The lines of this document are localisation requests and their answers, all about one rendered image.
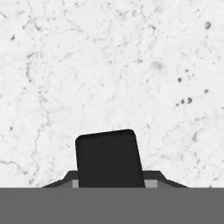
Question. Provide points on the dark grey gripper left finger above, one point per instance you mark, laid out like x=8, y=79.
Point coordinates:
x=68, y=180

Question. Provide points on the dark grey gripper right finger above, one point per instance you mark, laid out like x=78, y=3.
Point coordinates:
x=159, y=180

